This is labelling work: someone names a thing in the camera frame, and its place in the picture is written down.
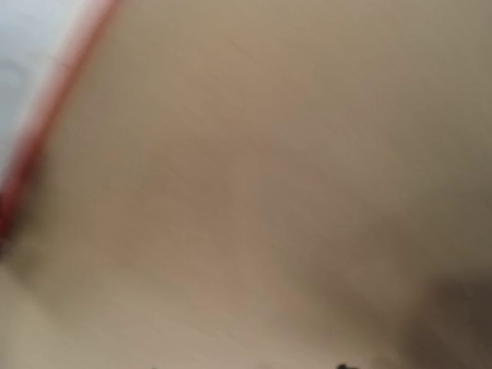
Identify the brown backing board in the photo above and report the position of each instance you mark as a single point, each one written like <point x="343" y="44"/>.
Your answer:
<point x="264" y="184"/>

